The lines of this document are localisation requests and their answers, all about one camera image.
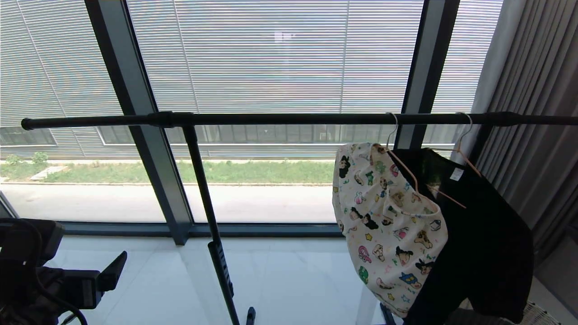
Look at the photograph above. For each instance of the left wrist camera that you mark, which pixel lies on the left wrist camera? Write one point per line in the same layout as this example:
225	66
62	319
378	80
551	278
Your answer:
27	239

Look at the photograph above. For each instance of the cream printed garment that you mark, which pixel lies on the cream printed garment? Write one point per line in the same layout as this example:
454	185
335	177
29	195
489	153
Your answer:
388	234

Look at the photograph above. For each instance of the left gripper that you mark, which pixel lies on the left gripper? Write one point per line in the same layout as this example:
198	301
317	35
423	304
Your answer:
81	289

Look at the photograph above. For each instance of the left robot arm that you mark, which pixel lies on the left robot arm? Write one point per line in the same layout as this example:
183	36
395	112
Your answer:
22	293

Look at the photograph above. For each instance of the beige curtain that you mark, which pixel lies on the beige curtain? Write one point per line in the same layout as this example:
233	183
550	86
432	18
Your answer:
537	67

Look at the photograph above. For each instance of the black garment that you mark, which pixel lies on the black garment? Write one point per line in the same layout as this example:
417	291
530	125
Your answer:
487	253

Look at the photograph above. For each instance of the white laundry basket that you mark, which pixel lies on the white laundry basket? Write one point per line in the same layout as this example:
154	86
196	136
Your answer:
542	316

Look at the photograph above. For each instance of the pink clothes hanger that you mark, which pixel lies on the pink clothes hanger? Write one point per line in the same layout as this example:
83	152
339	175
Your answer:
395	122
468	124

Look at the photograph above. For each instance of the black clothes rack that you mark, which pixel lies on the black clothes rack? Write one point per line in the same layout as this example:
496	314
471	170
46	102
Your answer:
271	119

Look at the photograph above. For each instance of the window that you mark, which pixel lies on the window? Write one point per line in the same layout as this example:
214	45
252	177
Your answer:
271	54

